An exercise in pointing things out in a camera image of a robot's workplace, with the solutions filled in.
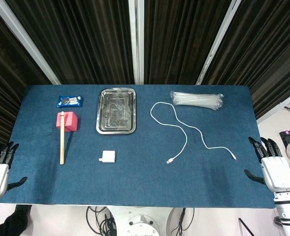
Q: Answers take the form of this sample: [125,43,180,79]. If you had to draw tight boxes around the blue cookie packet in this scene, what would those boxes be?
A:
[56,95,84,108]

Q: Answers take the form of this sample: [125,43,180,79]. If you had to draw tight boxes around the bundle of clear straws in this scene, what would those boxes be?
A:
[169,90,225,111]

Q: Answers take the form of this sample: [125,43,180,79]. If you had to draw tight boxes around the white frame post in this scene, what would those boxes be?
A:
[128,0,145,86]
[196,0,243,86]
[255,94,290,124]
[0,0,62,86]

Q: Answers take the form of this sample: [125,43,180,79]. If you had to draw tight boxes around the wooden stick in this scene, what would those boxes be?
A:
[60,111,65,165]

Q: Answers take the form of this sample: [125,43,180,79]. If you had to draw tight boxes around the blue table mat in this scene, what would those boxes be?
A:
[0,85,276,209]

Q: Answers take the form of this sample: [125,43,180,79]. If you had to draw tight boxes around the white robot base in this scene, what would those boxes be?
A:
[107,206,182,236]

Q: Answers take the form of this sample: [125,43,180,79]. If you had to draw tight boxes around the white charger block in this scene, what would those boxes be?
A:
[98,150,117,163]

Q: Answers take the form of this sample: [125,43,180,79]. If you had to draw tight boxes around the white USB cable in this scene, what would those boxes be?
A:
[150,101,237,165]

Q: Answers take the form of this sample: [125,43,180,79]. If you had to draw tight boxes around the metal tray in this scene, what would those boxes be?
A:
[96,88,137,135]

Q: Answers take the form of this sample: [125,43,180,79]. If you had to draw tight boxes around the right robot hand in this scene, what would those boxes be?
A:
[244,137,290,194]

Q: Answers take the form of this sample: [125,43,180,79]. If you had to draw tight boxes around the black fabric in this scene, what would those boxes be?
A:
[0,205,32,236]

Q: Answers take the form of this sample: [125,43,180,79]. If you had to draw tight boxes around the pink foam block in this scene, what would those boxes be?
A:
[55,111,78,132]

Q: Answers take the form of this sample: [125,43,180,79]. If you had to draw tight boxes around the dark pleated curtain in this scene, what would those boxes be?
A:
[0,0,290,148]

